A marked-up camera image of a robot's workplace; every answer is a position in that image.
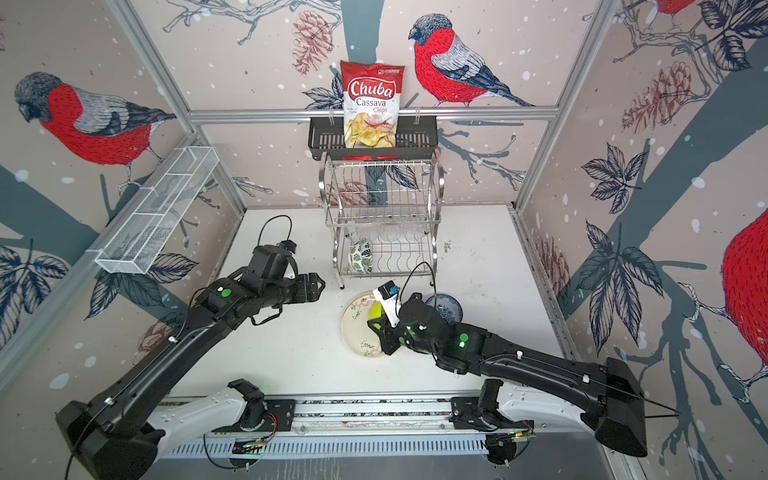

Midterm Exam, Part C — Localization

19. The lime green bowl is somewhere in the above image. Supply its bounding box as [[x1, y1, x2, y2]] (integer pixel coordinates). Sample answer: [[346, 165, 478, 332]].
[[368, 301, 386, 320]]

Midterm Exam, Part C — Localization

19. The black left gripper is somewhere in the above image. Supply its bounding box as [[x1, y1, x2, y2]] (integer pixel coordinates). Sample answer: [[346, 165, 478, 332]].
[[264, 269, 329, 308]]

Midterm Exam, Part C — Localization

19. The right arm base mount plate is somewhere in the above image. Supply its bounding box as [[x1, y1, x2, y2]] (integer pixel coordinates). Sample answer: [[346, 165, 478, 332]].
[[449, 397, 534, 433]]

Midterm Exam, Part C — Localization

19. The silver two-tier dish rack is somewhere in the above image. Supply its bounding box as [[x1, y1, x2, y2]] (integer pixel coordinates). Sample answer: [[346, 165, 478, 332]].
[[318, 149, 445, 288]]

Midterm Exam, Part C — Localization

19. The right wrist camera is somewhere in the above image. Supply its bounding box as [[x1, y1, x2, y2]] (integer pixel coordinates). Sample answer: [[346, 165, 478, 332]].
[[372, 280, 400, 328]]

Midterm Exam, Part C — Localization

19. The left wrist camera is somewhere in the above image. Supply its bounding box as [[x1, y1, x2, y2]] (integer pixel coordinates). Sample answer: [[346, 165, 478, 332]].
[[277, 239, 297, 255]]

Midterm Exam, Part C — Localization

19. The Chuba cassava chips bag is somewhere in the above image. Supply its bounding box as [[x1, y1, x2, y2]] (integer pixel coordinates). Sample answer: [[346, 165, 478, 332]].
[[341, 61, 405, 149]]

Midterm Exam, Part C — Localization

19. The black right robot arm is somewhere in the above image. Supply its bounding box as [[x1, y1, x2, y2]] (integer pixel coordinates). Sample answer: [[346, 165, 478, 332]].
[[367, 289, 648, 458]]

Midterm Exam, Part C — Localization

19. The white floral plate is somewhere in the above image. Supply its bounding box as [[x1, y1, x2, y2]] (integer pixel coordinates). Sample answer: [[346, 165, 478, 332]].
[[341, 292, 384, 358]]

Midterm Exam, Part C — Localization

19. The black wall basket shelf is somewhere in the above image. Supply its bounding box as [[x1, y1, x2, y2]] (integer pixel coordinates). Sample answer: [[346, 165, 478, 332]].
[[308, 116, 438, 161]]

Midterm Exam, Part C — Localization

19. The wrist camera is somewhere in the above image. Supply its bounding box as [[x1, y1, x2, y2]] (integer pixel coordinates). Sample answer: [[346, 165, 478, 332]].
[[372, 280, 400, 328], [277, 239, 297, 255]]

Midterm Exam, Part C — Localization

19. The green leaf pattern bowl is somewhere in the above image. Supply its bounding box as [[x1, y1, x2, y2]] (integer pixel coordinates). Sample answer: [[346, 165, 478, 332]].
[[349, 238, 373, 275]]

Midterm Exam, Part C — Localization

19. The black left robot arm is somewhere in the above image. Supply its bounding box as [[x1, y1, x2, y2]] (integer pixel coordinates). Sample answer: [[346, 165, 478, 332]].
[[56, 241, 326, 479]]

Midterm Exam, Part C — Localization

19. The white wire wall basket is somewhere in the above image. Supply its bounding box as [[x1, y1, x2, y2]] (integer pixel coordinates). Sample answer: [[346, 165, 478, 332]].
[[95, 146, 219, 274]]

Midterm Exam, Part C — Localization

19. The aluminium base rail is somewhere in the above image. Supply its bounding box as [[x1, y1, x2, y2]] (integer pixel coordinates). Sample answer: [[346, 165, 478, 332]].
[[149, 387, 593, 467]]

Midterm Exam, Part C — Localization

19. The blue floral white bowl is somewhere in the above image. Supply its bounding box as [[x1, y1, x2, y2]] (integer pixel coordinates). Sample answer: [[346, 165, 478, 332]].
[[425, 293, 464, 324]]

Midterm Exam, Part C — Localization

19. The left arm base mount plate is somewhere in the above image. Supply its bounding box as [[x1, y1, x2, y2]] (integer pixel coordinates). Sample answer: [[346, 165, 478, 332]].
[[214, 398, 297, 435]]

